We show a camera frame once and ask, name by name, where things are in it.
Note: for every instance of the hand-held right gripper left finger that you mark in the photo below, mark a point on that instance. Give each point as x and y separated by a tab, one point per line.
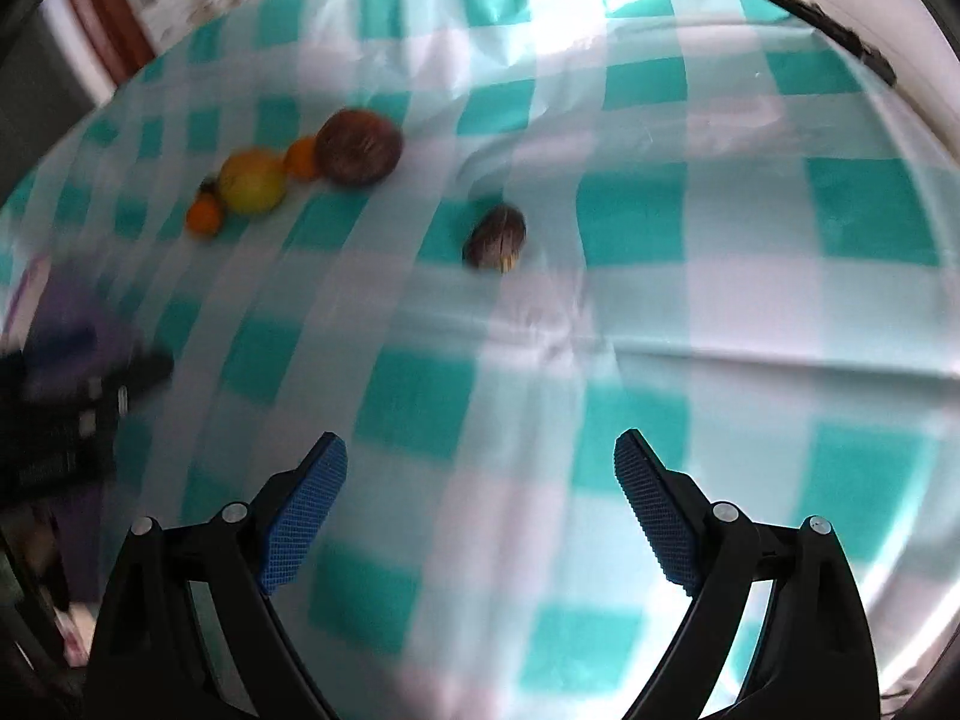
304	514

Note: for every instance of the black strip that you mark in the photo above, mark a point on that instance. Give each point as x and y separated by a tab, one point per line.
832	22

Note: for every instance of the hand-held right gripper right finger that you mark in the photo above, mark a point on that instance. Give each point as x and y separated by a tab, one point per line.
660	514

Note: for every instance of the brown wooden furniture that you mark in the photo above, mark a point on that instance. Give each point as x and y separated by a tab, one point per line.
105	7

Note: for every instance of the yellow apple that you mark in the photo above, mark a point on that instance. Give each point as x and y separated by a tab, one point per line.
253	181

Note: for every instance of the white box with purple rim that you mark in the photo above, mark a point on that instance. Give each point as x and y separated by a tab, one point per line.
71	300

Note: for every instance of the teal white checkered tablecloth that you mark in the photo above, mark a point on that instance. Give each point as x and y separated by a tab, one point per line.
525	360

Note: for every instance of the grey refrigerator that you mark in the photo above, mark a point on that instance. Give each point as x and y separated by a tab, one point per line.
37	112

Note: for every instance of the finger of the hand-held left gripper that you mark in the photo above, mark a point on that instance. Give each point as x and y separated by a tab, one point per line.
139	376

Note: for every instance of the small orange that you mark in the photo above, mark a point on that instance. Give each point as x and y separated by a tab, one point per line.
302	159
204	216

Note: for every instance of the large brown round fruit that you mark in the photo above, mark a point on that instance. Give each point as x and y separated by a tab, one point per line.
358	146

